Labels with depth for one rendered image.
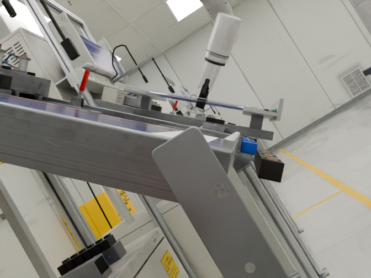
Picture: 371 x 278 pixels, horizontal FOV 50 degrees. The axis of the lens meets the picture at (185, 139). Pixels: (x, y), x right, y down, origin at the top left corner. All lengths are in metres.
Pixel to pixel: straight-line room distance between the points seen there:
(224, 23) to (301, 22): 7.47
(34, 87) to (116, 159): 0.72
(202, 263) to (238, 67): 6.90
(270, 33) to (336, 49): 1.36
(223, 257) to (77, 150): 0.18
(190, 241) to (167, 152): 1.59
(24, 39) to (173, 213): 1.12
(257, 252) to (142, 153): 0.15
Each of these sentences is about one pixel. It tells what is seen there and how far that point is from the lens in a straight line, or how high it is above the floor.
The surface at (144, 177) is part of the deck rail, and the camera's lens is 0.41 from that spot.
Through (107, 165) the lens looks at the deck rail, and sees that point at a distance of 0.42.
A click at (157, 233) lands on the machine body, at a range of 1.11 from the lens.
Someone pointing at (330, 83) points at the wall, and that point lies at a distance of 8.70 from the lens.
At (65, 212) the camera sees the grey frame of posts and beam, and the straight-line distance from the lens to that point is 1.23.
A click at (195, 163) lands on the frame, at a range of 0.35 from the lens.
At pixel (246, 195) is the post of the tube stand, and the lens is 1.36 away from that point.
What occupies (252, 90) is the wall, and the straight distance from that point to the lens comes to 8.52.
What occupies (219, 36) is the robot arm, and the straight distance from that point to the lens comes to 1.38.
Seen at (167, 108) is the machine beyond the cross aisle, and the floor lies 1.49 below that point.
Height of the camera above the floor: 0.74
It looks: 3 degrees up
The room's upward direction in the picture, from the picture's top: 31 degrees counter-clockwise
